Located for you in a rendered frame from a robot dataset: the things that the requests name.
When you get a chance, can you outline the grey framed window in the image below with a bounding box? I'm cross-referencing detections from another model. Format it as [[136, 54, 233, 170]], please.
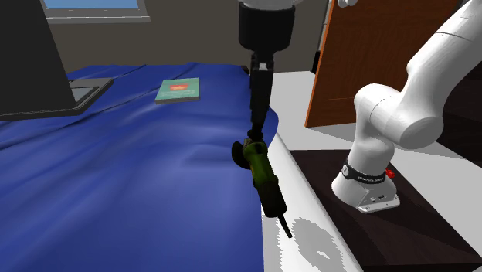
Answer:
[[39, 0, 152, 25]]

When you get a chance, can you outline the brown wooden door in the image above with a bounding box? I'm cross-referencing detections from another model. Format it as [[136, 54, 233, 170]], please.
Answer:
[[304, 0, 463, 129]]

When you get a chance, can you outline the teal book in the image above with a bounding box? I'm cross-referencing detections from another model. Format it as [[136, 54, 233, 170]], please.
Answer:
[[154, 77, 202, 105]]

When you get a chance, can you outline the dark robot stand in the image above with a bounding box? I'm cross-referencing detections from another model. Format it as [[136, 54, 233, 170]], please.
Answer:
[[287, 148, 482, 272]]

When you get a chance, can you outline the black laptop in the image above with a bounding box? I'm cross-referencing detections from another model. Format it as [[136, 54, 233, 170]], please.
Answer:
[[0, 0, 115, 122]]

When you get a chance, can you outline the bed with blue blanket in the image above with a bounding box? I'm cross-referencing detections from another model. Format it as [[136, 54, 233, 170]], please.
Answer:
[[0, 62, 365, 272]]

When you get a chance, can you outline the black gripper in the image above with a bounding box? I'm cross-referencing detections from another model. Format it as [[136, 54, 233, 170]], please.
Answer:
[[237, 2, 297, 142]]

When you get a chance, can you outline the green angle grinder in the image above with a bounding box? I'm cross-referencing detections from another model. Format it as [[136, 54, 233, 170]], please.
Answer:
[[231, 130, 294, 240]]

